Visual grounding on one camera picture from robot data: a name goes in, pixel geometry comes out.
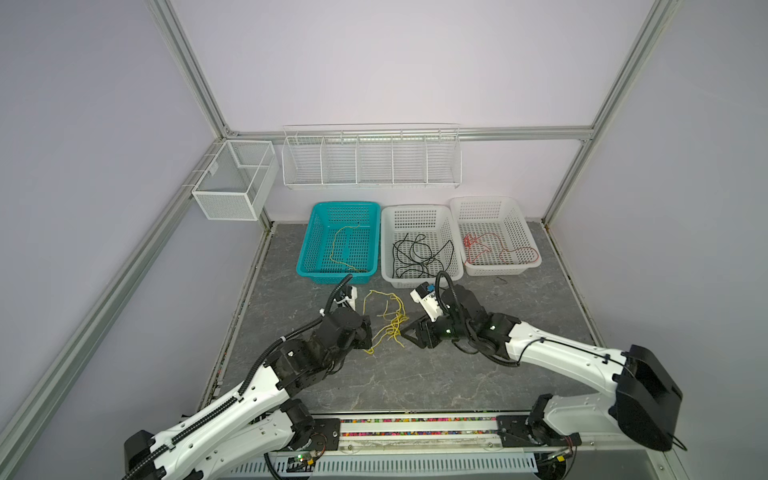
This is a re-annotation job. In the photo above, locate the cable bundle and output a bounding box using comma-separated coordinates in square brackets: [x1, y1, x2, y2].
[361, 289, 410, 356]

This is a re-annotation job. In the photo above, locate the black cable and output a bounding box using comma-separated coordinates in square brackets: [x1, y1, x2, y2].
[392, 231, 456, 280]

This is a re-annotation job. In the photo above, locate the yellow cable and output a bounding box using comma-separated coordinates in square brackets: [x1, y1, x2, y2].
[327, 224, 368, 274]

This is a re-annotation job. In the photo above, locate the red cable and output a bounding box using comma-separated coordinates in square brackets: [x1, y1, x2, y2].
[462, 231, 539, 266]

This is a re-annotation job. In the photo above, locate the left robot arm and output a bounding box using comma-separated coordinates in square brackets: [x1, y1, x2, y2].
[124, 307, 373, 479]

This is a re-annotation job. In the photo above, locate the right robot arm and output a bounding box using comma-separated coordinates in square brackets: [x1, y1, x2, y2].
[401, 285, 683, 452]

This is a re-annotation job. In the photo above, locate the teal plastic basket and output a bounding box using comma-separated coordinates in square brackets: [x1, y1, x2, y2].
[296, 201, 381, 285]

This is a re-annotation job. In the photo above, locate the middle white plastic basket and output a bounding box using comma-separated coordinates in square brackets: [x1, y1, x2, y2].
[381, 204, 464, 289]

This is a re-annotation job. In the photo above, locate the white plastic basket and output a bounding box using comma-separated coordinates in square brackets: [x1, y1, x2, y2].
[449, 196, 541, 277]
[381, 204, 464, 289]

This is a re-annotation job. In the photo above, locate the right white plastic basket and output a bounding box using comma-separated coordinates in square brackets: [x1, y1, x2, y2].
[449, 196, 541, 277]

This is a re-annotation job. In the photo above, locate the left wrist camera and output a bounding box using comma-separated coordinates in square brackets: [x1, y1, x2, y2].
[332, 274, 358, 310]

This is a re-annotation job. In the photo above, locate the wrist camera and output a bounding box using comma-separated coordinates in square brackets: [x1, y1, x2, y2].
[410, 282, 448, 323]
[332, 274, 358, 310]

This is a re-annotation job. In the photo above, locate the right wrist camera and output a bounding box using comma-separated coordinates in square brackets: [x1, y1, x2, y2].
[410, 282, 448, 323]

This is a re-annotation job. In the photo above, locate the front aluminium rail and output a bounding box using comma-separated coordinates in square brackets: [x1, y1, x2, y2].
[167, 410, 673, 460]

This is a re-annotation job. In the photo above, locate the white slotted cable duct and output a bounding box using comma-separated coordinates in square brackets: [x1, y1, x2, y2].
[227, 452, 539, 479]

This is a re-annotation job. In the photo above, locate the white wire wall shelf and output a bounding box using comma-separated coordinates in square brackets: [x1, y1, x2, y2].
[281, 123, 463, 189]

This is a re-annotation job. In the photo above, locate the white mesh wall box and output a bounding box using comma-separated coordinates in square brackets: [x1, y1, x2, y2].
[192, 140, 279, 221]

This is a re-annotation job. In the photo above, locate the aluminium cage frame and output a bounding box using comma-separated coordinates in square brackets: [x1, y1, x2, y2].
[1, 1, 680, 479]

